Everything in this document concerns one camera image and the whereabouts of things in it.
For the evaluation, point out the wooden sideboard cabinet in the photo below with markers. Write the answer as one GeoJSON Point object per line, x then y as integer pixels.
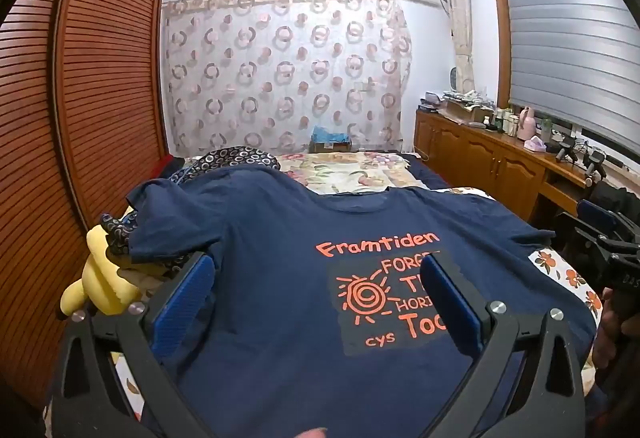
{"type": "Point", "coordinates": [480, 157]}

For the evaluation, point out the cardboard box with blue bag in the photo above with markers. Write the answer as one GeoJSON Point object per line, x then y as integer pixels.
{"type": "Point", "coordinates": [330, 142]}

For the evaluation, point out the orange fruit print sheet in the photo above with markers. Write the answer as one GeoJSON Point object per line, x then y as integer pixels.
{"type": "Point", "coordinates": [570, 278]}

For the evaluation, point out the pile of papers and boxes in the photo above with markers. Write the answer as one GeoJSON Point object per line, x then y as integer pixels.
{"type": "Point", "coordinates": [465, 110]}

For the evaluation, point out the pink tissue box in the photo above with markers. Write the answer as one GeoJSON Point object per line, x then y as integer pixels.
{"type": "Point", "coordinates": [536, 145]}

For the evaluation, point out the dark circle-patterned cloth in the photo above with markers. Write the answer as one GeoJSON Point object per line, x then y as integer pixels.
{"type": "Point", "coordinates": [240, 156]}

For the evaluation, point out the person's right hand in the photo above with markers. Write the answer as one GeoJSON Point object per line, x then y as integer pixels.
{"type": "Point", "coordinates": [606, 323]}

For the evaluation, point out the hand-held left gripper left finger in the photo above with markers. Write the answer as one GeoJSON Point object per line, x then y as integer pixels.
{"type": "Point", "coordinates": [182, 300]}

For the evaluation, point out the person's left hand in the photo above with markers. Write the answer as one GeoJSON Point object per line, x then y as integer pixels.
{"type": "Point", "coordinates": [311, 434]}

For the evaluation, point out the green bottle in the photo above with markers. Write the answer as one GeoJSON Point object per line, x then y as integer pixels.
{"type": "Point", "coordinates": [546, 130]}

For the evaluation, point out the beige patterned window curtain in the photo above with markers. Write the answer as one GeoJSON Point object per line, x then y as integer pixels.
{"type": "Point", "coordinates": [460, 27]}

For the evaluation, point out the navy blanket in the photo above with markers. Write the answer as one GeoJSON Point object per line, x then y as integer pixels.
{"type": "Point", "coordinates": [430, 175]}

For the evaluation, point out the yellow plush toy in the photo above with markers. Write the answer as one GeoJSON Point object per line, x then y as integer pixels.
{"type": "Point", "coordinates": [102, 288]}

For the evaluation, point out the pink bottle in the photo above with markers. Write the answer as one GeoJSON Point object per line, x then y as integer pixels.
{"type": "Point", "coordinates": [526, 125]}

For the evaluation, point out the small stacked boxes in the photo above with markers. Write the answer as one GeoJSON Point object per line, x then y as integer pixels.
{"type": "Point", "coordinates": [429, 102]}

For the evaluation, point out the black handheld device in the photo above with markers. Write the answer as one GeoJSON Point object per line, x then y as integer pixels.
{"type": "Point", "coordinates": [565, 151]}
{"type": "Point", "coordinates": [595, 165]}

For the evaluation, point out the sheer circle-patterned curtain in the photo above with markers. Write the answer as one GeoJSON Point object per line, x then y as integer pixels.
{"type": "Point", "coordinates": [280, 77]}

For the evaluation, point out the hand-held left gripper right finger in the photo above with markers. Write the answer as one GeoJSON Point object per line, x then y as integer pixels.
{"type": "Point", "coordinates": [457, 305]}

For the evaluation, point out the small white fan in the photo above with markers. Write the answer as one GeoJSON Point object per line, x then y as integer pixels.
{"type": "Point", "coordinates": [455, 78]}

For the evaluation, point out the grey striped window blind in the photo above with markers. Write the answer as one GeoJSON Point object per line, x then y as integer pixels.
{"type": "Point", "coordinates": [565, 57]}

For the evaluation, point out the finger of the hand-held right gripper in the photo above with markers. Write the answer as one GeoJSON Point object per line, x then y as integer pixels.
{"type": "Point", "coordinates": [575, 233]}
{"type": "Point", "coordinates": [597, 212]}

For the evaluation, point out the navy printed t-shirt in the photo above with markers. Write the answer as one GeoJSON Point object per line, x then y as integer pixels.
{"type": "Point", "coordinates": [280, 318]}

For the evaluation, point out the wooden slatted wardrobe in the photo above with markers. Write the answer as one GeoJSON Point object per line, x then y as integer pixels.
{"type": "Point", "coordinates": [100, 92]}

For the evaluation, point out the floral blanket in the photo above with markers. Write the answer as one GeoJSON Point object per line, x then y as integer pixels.
{"type": "Point", "coordinates": [350, 170]}

